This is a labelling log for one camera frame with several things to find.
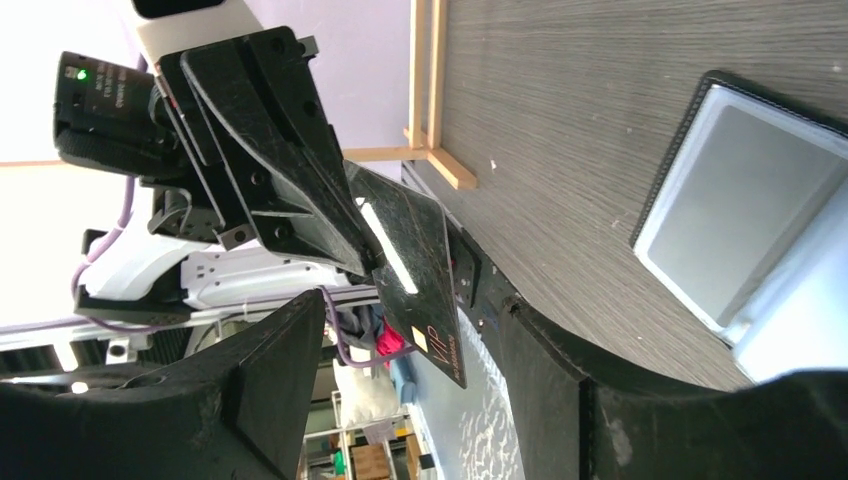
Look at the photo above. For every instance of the black VIP credit card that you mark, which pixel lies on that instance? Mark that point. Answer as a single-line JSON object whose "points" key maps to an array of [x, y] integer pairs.
{"points": [[377, 197]]}

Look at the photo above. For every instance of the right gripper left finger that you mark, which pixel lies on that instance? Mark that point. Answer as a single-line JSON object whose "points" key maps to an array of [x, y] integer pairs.
{"points": [[235, 410]]}

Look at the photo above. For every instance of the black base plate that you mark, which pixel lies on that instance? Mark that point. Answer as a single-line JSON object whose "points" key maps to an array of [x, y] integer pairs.
{"points": [[477, 278]]}

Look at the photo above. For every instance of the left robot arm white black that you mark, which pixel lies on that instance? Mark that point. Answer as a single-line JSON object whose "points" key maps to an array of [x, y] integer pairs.
{"points": [[154, 280]]}

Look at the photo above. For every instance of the wooden rack frame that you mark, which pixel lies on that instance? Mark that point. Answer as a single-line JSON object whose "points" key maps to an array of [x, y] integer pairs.
{"points": [[424, 132]]}

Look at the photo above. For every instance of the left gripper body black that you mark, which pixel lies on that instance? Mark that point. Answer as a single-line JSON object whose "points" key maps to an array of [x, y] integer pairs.
{"points": [[149, 126]]}

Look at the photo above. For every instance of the black leather card holder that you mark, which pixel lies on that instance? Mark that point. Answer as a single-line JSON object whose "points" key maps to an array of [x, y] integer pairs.
{"points": [[745, 225]]}

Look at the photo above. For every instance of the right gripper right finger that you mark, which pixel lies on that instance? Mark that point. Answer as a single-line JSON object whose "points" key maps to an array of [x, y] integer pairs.
{"points": [[582, 412]]}

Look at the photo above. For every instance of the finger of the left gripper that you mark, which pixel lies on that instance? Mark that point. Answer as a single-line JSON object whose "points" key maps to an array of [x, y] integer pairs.
{"points": [[259, 100]]}

